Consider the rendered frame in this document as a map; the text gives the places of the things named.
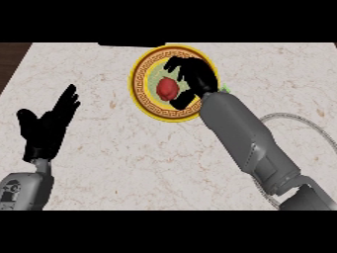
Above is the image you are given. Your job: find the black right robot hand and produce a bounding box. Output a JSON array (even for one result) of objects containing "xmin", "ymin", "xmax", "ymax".
[{"xmin": 164, "ymin": 55, "xmax": 221, "ymax": 112}]

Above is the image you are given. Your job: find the marbled plate with grey rim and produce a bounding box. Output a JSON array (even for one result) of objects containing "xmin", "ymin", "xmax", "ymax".
[{"xmin": 251, "ymin": 112, "xmax": 337, "ymax": 211}]

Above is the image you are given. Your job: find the round yellow patterned placemat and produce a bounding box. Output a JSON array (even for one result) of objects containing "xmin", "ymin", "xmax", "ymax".
[{"xmin": 128, "ymin": 43, "xmax": 223, "ymax": 124}]

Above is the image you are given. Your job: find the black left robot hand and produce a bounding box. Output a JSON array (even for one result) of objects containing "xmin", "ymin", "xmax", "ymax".
[{"xmin": 16, "ymin": 83, "xmax": 82, "ymax": 163}]

